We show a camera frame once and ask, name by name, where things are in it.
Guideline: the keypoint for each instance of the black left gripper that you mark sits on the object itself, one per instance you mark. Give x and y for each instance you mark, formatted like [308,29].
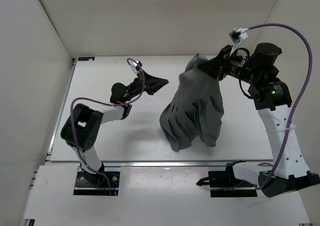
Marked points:
[154,83]

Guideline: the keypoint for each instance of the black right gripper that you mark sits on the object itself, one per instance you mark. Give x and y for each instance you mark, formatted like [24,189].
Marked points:
[217,67]

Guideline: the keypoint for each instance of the grey pleated skirt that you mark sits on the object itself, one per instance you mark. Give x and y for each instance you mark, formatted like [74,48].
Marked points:
[196,109]

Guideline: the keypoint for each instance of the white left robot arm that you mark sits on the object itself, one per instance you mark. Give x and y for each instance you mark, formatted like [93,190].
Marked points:
[81,129]

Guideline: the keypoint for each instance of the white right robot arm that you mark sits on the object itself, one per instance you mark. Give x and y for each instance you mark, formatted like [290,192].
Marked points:
[273,103]

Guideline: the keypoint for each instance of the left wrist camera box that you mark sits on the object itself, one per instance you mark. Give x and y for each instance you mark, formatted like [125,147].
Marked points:
[135,68]

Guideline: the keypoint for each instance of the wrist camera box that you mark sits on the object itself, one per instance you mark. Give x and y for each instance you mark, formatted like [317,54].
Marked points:
[135,68]
[238,35]

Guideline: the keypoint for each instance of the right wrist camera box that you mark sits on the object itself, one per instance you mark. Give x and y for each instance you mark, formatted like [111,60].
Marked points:
[238,35]

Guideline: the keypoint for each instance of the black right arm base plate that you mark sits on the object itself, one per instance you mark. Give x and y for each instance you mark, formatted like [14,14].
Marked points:
[222,185]

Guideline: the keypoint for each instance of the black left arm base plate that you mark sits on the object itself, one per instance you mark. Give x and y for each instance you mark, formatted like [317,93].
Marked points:
[97,185]

